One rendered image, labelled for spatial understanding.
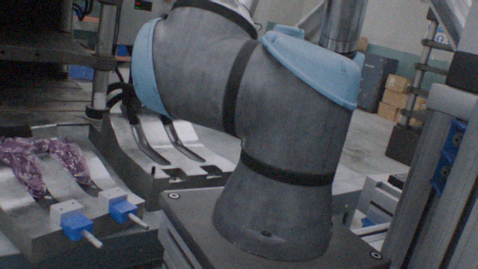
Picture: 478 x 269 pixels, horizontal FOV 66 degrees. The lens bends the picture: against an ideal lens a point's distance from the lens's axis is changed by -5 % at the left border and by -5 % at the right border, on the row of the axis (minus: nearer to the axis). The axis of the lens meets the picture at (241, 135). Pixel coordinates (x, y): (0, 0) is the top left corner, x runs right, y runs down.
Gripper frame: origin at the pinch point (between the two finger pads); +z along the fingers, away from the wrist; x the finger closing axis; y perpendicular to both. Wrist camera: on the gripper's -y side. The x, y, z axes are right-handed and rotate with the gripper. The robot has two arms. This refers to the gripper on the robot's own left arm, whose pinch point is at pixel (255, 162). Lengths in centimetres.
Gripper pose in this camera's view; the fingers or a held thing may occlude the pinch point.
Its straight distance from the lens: 101.6
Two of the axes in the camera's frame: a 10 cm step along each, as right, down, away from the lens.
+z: -1.9, 9.3, 3.0
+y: 4.5, 3.6, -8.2
